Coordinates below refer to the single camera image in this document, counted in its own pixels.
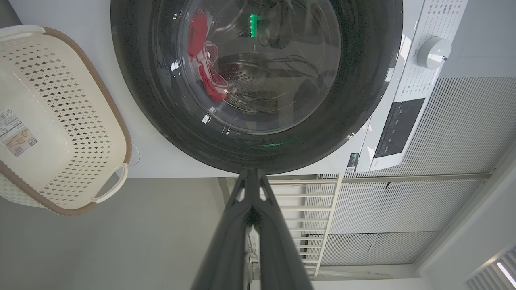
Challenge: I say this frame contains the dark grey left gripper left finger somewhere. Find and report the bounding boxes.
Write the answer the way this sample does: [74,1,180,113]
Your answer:
[191,169,256,290]

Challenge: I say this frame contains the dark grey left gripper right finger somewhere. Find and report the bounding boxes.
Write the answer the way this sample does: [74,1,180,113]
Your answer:
[251,169,315,290]

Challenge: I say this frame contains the black round glass washer door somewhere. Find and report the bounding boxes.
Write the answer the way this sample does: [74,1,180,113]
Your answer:
[110,0,404,175]

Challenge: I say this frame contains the red white-trimmed garment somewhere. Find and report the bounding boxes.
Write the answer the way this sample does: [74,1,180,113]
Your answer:
[187,11,229,102]

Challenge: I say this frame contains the white front-load washing machine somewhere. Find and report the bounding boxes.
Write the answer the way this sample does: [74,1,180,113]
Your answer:
[8,0,470,178]

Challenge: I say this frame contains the black washing machine control panel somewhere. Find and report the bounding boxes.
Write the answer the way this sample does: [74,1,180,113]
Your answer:
[374,98,426,158]

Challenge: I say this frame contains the stainless steel washing machine drum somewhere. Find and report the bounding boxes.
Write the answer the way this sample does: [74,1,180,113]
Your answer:
[218,52,307,113]

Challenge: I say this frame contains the cream perforated laundry basket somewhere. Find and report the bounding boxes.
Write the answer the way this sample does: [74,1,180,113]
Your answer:
[0,25,132,216]

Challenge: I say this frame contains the white control dial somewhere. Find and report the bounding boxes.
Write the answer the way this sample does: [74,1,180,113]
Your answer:
[416,36,452,70]

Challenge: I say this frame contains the grey ribbed panel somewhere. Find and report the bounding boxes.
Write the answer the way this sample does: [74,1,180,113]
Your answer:
[318,77,516,266]

